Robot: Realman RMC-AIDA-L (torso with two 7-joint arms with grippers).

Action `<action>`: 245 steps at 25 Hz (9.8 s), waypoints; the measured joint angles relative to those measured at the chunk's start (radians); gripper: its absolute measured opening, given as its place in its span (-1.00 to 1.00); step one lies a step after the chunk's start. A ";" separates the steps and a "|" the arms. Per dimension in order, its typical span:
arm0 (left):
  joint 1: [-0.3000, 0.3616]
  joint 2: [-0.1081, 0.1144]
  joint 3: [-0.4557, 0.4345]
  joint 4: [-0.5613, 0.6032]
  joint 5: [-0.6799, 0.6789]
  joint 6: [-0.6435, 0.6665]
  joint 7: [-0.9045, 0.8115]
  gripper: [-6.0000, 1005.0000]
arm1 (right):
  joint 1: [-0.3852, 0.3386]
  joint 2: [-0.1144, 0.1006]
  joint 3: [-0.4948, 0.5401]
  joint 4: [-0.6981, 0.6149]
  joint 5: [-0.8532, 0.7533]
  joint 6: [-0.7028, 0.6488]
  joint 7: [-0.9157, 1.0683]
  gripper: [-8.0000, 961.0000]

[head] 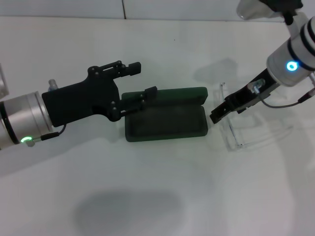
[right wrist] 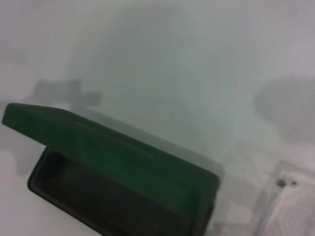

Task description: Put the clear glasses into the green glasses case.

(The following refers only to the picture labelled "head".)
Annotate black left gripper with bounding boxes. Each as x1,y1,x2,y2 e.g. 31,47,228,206
41,60,158,128

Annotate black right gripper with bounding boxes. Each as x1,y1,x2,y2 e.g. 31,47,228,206
209,68,280,123

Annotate clear plastic glasses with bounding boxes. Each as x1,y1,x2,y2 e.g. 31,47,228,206
213,82,295,152

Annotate green glasses case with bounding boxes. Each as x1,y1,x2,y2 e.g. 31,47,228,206
122,86,209,143

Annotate grey right arm cable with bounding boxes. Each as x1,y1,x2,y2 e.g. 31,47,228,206
260,87,315,109

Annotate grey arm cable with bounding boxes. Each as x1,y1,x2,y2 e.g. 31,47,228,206
260,87,315,109
31,124,67,146

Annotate grey left arm cable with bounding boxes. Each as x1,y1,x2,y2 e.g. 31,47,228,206
31,124,67,146

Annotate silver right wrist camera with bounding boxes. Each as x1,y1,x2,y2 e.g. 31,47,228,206
236,0,304,20

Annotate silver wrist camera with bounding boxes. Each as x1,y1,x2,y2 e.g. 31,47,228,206
236,0,304,20
0,63,10,97

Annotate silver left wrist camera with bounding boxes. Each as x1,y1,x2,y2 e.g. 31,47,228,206
0,63,10,97

